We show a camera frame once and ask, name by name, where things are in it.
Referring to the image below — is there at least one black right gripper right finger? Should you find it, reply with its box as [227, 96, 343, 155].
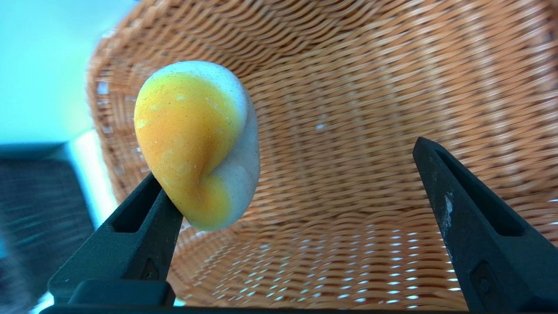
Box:
[413, 137, 558, 311]

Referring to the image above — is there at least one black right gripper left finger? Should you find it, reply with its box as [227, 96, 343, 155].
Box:
[47, 172, 184, 306]

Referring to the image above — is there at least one orange wicker basket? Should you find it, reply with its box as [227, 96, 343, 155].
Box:
[86, 0, 558, 311]

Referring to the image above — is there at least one toy egg orange yolk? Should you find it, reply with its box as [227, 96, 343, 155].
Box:
[134, 61, 261, 232]

